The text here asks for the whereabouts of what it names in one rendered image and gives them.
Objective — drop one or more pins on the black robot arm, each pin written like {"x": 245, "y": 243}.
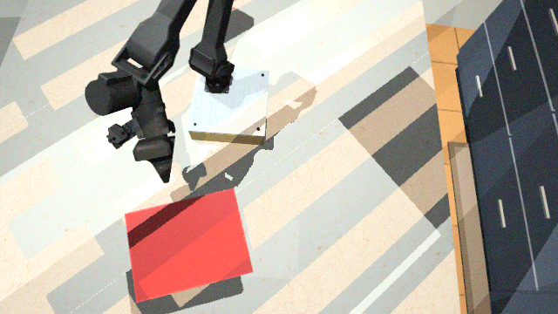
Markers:
{"x": 155, "y": 44}

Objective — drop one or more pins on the red rectangular lid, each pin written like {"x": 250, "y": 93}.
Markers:
{"x": 186, "y": 244}

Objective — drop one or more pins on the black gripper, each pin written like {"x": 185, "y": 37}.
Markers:
{"x": 157, "y": 147}

